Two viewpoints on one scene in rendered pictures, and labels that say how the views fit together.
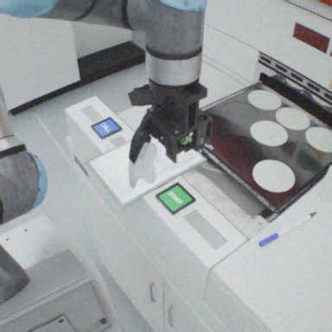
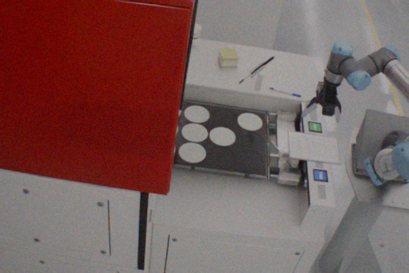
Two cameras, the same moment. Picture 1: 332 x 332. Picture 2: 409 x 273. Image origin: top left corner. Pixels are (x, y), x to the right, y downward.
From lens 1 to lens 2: 219 cm
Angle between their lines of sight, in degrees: 85
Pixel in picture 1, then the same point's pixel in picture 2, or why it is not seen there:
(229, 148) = (255, 144)
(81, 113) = (327, 195)
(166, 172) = (310, 136)
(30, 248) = (372, 189)
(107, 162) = (331, 158)
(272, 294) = (310, 87)
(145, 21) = not seen: hidden behind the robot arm
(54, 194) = not seen: outside the picture
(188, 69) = not seen: hidden behind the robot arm
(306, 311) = (304, 78)
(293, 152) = (224, 121)
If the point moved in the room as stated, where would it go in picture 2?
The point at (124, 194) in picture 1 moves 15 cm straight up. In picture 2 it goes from (333, 141) to (344, 113)
